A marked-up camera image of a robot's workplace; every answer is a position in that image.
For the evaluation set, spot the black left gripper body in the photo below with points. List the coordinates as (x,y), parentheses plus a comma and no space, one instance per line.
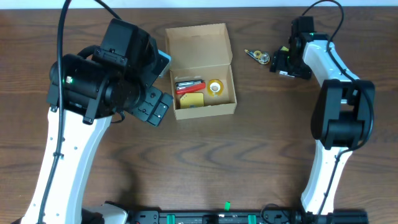
(152,106)

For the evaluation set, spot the correction tape dispenser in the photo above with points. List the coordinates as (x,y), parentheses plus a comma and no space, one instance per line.
(260,57)

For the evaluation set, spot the small green clip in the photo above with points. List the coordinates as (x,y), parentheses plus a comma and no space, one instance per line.
(227,206)

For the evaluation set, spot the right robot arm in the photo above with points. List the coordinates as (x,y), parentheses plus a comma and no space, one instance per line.
(343,117)

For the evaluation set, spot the small blue white staples box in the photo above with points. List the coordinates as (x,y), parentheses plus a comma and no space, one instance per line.
(285,73)

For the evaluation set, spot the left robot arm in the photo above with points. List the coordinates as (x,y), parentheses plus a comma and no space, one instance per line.
(86,90)

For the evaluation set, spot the yellow adhesive tape roll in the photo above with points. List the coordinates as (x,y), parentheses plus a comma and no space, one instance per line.
(215,87)

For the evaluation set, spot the red black stapler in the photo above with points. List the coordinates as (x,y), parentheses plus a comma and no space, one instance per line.
(189,86)

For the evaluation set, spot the brown cardboard box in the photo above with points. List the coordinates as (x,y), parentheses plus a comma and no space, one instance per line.
(202,53)

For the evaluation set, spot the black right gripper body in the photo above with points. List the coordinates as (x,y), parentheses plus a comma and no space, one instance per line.
(280,62)

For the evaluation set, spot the yellow highlighter pen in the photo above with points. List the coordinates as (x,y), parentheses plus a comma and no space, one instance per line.
(284,48)

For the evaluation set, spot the yellow sticky note pad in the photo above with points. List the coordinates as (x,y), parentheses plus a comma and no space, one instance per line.
(192,100)

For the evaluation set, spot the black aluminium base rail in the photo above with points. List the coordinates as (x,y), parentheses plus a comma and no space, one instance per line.
(271,215)

